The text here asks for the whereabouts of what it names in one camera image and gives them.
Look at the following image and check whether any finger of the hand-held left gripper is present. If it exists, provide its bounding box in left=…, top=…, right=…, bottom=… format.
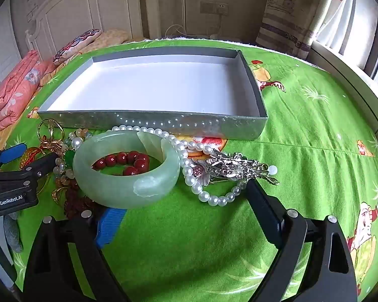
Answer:
left=0, top=153, right=58, bottom=184
left=0, top=143, right=28, bottom=172

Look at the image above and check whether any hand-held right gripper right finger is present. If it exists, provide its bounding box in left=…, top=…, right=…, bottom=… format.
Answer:
left=246, top=179, right=358, bottom=302

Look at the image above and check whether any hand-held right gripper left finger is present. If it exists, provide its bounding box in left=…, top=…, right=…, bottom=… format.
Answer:
left=23, top=209, right=130, bottom=302

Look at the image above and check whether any gold keychain with red cord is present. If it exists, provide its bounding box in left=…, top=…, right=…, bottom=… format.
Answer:
left=19, top=118, right=68, bottom=205

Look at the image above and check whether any multicolour bead bracelet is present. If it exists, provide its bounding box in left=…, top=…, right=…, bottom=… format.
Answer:
left=52, top=159, right=82, bottom=193

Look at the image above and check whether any dark red small-bead bracelet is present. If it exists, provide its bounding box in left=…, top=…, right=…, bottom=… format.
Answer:
left=64, top=189, right=100, bottom=220

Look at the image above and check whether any pale green jade bangle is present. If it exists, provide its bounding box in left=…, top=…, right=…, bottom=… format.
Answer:
left=72, top=131, right=181, bottom=210

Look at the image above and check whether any silver metal brooch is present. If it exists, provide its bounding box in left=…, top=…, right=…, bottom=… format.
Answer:
left=205, top=151, right=280, bottom=186

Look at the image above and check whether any pink flower brooch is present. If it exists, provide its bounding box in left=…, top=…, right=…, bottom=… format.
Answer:
left=192, top=164, right=212, bottom=183

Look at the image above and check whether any red bead bracelet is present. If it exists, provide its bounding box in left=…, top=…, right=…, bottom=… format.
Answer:
left=91, top=151, right=150, bottom=177

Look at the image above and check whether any white pearl necklace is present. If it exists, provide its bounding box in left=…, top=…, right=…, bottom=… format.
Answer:
left=52, top=125, right=278, bottom=206

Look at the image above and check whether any grey cardboard box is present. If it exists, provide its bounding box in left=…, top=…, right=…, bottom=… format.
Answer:
left=37, top=47, right=268, bottom=140

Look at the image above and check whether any person's left hand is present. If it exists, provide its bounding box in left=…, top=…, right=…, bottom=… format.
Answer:
left=4, top=212, right=25, bottom=255

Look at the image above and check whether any pink floral quilt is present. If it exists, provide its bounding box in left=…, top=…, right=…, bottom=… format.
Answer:
left=0, top=50, right=56, bottom=134

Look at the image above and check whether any green printed bed sheet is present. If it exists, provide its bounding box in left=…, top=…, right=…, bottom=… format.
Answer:
left=0, top=38, right=378, bottom=302

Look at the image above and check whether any white wardrobe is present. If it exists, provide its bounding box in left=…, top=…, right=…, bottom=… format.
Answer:
left=0, top=22, right=23, bottom=99

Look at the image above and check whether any embroidered flower pillow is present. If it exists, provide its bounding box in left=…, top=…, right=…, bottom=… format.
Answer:
left=52, top=29, right=102, bottom=65

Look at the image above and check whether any beige pillow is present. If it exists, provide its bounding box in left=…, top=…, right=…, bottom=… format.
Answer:
left=82, top=30, right=130, bottom=55

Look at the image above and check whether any white window sill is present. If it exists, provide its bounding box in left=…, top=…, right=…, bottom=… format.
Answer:
left=308, top=41, right=378, bottom=140

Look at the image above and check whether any white wooden headboard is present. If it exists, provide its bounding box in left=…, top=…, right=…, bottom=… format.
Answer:
left=24, top=0, right=149, bottom=61

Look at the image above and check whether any printed striped curtain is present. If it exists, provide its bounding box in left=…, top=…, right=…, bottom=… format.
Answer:
left=255, top=0, right=356, bottom=60

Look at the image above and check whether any window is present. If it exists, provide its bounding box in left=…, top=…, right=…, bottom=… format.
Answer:
left=315, top=0, right=378, bottom=84

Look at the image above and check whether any white pole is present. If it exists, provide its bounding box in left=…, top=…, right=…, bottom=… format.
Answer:
left=180, top=0, right=188, bottom=36

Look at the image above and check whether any black cable with white tags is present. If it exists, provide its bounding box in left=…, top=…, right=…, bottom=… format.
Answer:
left=0, top=220, right=21, bottom=296

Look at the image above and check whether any beige wall socket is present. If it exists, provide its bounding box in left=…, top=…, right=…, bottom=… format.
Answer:
left=201, top=2, right=229, bottom=16

